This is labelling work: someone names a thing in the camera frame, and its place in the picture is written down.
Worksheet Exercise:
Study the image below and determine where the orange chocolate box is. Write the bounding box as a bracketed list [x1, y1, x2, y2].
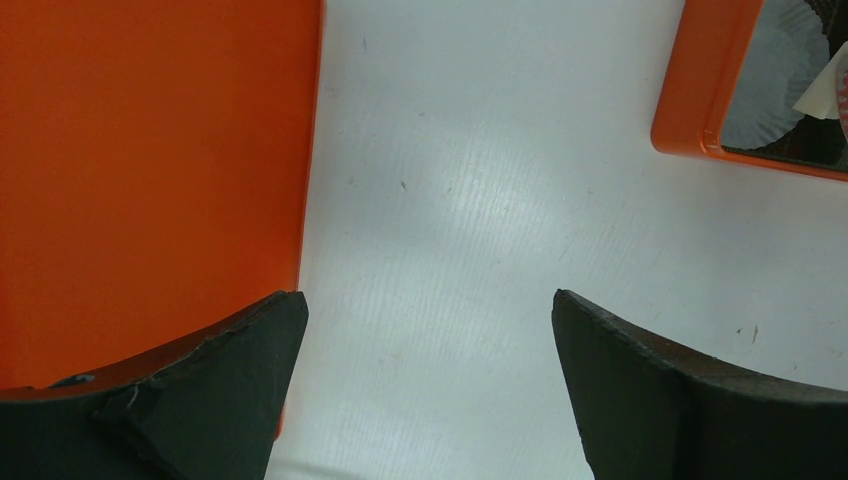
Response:
[650, 0, 847, 182]

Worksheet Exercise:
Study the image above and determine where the orange box lid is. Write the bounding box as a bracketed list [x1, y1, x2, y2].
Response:
[0, 0, 326, 440]

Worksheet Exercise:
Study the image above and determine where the white rectangular chocolate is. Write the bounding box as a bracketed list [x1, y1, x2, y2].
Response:
[793, 42, 847, 120]

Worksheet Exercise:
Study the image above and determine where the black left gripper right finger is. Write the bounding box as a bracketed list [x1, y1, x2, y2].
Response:
[552, 290, 847, 479]

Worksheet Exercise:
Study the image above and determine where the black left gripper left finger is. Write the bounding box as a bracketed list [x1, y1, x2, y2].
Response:
[1, 291, 309, 479]

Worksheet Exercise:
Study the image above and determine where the white paper cup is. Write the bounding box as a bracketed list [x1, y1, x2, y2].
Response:
[721, 0, 830, 150]

